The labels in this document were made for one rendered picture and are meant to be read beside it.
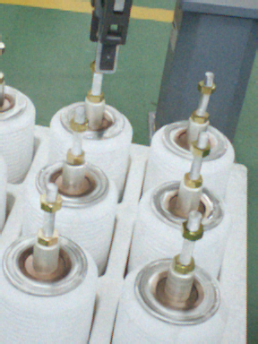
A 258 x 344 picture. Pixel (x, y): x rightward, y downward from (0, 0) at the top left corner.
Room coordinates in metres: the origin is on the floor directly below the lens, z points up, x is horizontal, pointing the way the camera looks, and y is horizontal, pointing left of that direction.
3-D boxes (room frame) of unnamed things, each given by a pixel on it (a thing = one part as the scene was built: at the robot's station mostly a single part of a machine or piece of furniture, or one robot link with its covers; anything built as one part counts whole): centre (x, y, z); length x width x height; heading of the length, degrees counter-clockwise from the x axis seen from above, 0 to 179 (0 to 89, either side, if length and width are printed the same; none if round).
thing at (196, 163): (0.56, -0.09, 0.30); 0.01 x 0.01 x 0.08; 8
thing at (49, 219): (0.45, 0.04, 0.30); 0.01 x 0.01 x 0.08; 72
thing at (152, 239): (0.56, -0.09, 0.16); 0.10 x 0.10 x 0.18
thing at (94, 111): (0.69, 0.02, 0.26); 0.02 x 0.02 x 0.03
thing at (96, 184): (0.57, 0.03, 0.25); 0.08 x 0.08 x 0.01
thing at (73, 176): (0.57, 0.03, 0.26); 0.02 x 0.02 x 0.03
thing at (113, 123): (0.69, 0.02, 0.25); 0.08 x 0.08 x 0.01
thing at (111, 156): (0.69, 0.02, 0.16); 0.10 x 0.10 x 0.18
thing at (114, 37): (0.64, 0.01, 0.37); 0.03 x 0.01 x 0.05; 10
